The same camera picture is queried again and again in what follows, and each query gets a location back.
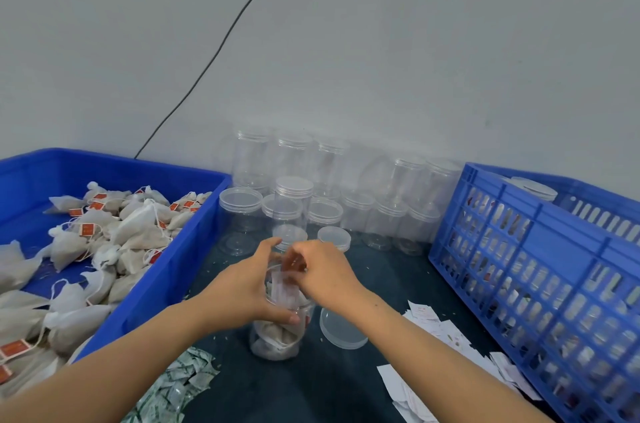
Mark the person's left hand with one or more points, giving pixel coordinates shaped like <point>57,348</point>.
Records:
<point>240,288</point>

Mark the person's right hand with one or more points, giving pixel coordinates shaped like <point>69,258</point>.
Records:
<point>327,273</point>

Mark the person's right fingers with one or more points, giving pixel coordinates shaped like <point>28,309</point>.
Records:
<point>295,260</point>

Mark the person's left thumb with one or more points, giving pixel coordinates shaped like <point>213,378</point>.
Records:
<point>280,316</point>

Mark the white paper slip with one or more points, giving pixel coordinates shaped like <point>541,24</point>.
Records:
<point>286,295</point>

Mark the clear plastic jar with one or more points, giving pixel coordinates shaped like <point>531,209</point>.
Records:
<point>280,342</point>

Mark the person's left forearm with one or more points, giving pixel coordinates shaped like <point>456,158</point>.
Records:
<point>125,362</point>

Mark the person's right forearm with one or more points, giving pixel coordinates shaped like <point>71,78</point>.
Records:
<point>440,362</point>

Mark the small bunch of tea bags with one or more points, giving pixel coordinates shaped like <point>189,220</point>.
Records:
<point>275,340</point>

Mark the clear round plastic lid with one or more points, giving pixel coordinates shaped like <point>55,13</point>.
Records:
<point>342,330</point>

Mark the group of empty clear jars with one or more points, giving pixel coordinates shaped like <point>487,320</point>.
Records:
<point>345,208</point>

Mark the blue plastic tray bin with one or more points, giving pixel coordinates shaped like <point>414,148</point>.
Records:
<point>195,238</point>

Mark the pile of green-white sachets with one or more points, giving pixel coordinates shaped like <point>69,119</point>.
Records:
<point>180,382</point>

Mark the scattered white paper slips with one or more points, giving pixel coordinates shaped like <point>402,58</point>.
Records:
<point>450,337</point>

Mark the pile of white tea bags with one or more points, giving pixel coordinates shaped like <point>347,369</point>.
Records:
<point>100,248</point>

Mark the blue slotted plastic crate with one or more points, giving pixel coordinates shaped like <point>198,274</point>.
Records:
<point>540,258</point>

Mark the filled jars with lids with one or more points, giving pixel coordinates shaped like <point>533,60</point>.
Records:
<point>535,188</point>

